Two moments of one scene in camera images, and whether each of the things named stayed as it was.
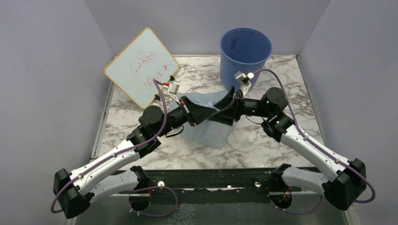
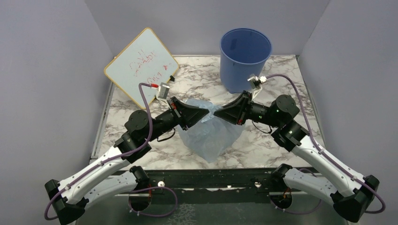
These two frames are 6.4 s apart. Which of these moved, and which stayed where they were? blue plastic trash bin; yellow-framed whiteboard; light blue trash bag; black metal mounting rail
Moved: light blue trash bag
Stayed: blue plastic trash bin; yellow-framed whiteboard; black metal mounting rail
